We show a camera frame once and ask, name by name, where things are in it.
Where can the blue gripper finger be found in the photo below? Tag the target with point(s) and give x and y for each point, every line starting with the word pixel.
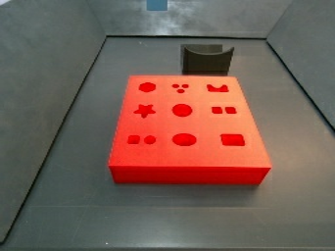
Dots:
pixel 156 5

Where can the black curved holder stand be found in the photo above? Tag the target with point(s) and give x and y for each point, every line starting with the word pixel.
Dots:
pixel 206 59

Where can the red shape sorter block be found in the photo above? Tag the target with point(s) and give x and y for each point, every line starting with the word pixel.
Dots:
pixel 185 131

